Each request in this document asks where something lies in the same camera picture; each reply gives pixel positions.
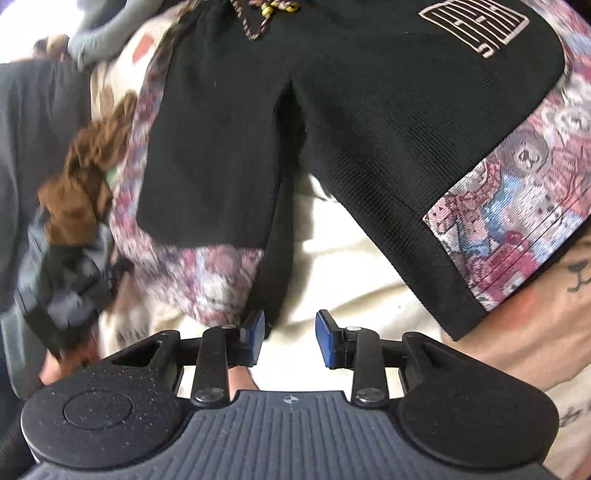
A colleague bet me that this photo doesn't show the dark grey pillow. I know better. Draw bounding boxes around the dark grey pillow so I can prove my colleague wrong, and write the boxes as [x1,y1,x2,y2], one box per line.
[0,59,95,402]

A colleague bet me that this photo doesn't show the brown garment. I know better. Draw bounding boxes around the brown garment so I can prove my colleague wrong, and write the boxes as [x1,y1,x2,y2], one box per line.
[37,92,139,247]

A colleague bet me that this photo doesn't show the grey neck pillow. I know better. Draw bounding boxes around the grey neck pillow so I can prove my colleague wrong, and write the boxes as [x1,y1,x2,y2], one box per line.
[67,0,185,71]

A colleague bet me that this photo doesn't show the person's leg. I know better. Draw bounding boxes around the person's leg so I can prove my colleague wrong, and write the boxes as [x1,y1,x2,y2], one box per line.
[455,242,591,398]

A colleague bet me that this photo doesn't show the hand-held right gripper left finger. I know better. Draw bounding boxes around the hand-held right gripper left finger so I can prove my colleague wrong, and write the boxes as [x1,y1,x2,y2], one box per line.
[111,309,267,408]

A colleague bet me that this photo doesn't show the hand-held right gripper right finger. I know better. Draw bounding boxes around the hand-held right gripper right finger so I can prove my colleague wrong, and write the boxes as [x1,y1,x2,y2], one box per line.
[315,310,465,408]

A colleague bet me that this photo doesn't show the blue denim jeans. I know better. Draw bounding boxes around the blue denim jeans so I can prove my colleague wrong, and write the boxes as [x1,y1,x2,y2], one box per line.
[14,208,136,363]

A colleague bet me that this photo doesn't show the cream bear print bed sheet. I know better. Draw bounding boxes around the cream bear print bed sheet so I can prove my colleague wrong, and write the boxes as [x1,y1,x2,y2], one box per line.
[88,28,591,480]

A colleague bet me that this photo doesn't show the black shorts with patterned panels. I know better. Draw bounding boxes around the black shorts with patterned panels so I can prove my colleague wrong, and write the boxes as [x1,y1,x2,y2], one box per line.
[108,0,591,343]

